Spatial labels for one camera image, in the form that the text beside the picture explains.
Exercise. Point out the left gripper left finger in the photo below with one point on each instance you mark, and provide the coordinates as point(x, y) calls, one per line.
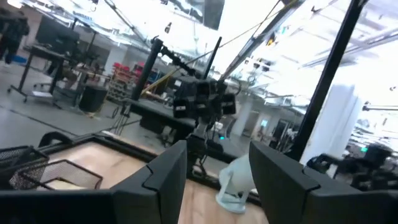
point(161, 186)

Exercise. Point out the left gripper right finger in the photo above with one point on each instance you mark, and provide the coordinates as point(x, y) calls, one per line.
point(280, 180)

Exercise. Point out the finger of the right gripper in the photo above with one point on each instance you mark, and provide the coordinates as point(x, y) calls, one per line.
point(229, 104)
point(181, 107)

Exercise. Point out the black mesh desk organizer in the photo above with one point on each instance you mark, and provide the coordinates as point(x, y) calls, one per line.
point(18, 161)

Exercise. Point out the thin black rod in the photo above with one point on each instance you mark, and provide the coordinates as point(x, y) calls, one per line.
point(213, 57)

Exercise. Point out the shelf with red bins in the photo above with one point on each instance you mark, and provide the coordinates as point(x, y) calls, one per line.
point(124, 81)

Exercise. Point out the white pillar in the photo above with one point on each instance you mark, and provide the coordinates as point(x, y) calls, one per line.
point(335, 124)

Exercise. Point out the black trash bin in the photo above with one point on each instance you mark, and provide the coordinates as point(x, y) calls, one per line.
point(92, 98)

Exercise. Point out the black computer monitor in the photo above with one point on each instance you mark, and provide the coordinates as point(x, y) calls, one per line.
point(57, 34)

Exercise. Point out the black rolling desk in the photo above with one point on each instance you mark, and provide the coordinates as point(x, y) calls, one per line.
point(40, 54)

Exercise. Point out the person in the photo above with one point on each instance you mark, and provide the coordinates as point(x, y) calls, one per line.
point(12, 34)

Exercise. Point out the thick black post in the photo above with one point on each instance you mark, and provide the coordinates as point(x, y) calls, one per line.
point(147, 68)

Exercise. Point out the black rig frame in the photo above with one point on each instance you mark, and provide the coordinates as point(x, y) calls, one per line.
point(326, 77)

